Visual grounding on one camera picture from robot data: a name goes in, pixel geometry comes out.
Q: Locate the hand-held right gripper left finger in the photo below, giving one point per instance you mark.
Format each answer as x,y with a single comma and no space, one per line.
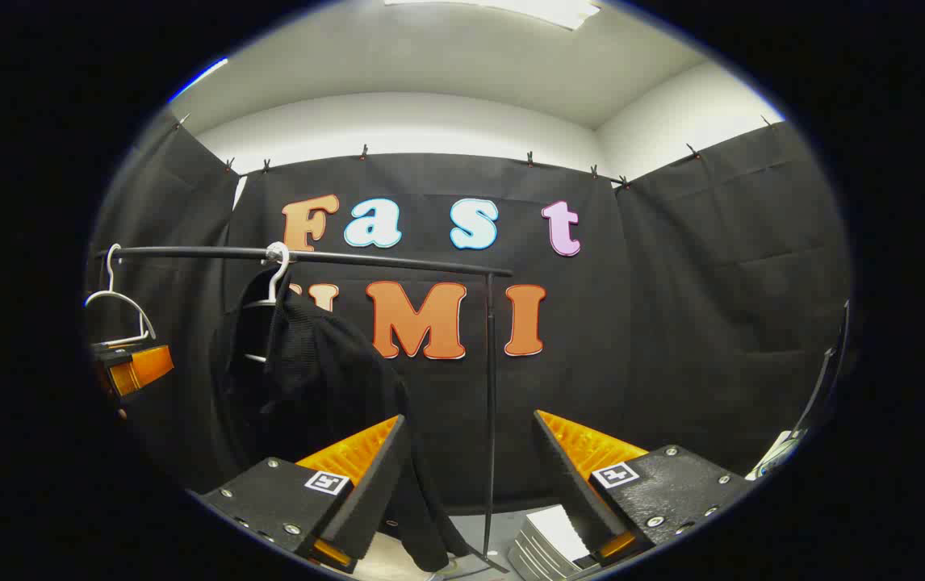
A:
374,492

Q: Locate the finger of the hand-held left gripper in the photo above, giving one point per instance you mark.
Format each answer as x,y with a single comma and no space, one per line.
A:
140,369

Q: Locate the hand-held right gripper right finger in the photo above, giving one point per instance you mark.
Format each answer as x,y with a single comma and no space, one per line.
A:
575,492

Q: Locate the black knitted garment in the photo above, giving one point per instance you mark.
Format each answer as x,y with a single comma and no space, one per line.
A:
325,387

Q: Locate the white plastic hanger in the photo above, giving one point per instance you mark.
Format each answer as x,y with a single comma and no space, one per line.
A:
275,274
125,299

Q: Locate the black clothes rack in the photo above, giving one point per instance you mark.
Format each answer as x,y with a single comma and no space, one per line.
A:
398,262

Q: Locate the white ribbed object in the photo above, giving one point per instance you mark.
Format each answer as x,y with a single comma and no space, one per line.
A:
547,537

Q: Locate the black backdrop cloth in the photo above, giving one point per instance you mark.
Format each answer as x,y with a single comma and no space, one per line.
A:
672,323

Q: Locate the dark stand with white base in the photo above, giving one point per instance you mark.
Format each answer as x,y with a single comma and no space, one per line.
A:
777,450

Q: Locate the row of black cloth clips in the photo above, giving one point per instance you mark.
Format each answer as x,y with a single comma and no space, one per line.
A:
363,152

